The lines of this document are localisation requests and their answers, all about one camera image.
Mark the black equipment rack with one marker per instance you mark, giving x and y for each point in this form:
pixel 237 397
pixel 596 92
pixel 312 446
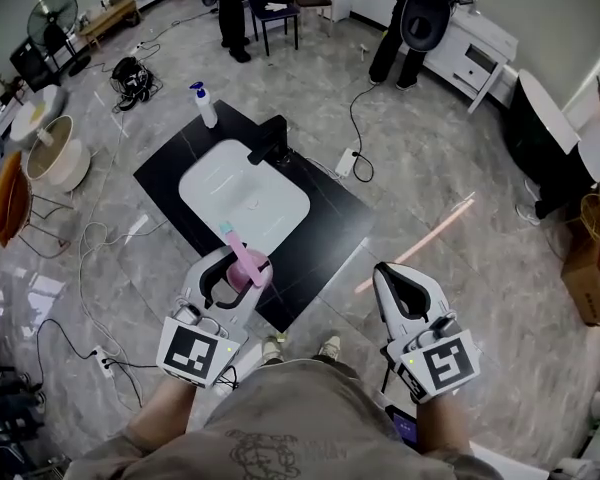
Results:
pixel 5 403

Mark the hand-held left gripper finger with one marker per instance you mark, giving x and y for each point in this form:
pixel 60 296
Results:
pixel 194 278
pixel 240 313

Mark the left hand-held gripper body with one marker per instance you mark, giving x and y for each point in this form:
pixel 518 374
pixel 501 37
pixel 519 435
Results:
pixel 190 350

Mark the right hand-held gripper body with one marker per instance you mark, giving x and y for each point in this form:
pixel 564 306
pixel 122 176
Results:
pixel 445 363

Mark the white power strip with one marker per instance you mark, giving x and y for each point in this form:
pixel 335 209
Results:
pixel 346 163
pixel 104 362

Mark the black top vanity cabinet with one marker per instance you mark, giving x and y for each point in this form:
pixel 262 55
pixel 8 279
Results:
pixel 330 228

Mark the black device purple screen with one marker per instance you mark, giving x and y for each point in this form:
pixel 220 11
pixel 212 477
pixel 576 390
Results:
pixel 405 428

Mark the person's left forearm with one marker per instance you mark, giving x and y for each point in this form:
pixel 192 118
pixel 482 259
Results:
pixel 162 408

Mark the white gloves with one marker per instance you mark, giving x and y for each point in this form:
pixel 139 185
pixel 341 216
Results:
pixel 276 5

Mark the white pump bottle blue cap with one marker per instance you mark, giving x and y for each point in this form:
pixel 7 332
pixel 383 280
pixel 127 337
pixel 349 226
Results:
pixel 206 108

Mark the person's right forearm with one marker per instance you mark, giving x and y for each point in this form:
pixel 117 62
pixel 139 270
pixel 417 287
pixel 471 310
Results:
pixel 442 423

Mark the person's right shoe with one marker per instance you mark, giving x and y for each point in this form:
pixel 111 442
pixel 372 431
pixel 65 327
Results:
pixel 330 347

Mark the brown cardboard box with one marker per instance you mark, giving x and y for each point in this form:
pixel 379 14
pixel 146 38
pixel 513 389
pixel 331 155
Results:
pixel 585 278

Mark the person's shoe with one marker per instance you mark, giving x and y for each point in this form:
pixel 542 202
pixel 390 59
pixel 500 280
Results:
pixel 330 347
pixel 272 349

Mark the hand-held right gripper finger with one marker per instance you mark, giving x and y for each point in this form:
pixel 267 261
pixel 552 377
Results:
pixel 435 298
pixel 387 303

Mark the white sink basin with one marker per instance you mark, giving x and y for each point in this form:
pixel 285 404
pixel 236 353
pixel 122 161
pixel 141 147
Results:
pixel 230 188

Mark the white round side table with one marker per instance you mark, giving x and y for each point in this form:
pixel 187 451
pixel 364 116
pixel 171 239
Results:
pixel 30 118

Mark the pink spray bottle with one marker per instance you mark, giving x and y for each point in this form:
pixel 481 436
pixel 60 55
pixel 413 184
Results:
pixel 250 268

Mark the person's grey printed shirt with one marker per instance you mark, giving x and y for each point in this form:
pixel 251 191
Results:
pixel 300 408

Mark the black faucet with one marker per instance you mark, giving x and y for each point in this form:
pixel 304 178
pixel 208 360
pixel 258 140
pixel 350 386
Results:
pixel 272 135

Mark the black box speaker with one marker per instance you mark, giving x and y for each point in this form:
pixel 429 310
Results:
pixel 30 63

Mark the beige round side table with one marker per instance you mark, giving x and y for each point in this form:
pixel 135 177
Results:
pixel 55 160

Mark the wooden bench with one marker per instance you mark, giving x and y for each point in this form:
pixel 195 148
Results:
pixel 110 15

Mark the person's left shoe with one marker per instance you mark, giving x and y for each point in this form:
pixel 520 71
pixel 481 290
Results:
pixel 272 349

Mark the white drawer cabinet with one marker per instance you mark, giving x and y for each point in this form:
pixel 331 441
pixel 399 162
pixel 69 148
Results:
pixel 472 53

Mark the black bathtub white rim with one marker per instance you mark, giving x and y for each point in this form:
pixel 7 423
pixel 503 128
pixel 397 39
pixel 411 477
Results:
pixel 535 133

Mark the black standing fan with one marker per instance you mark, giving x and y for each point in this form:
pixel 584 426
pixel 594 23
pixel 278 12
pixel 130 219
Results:
pixel 52 15

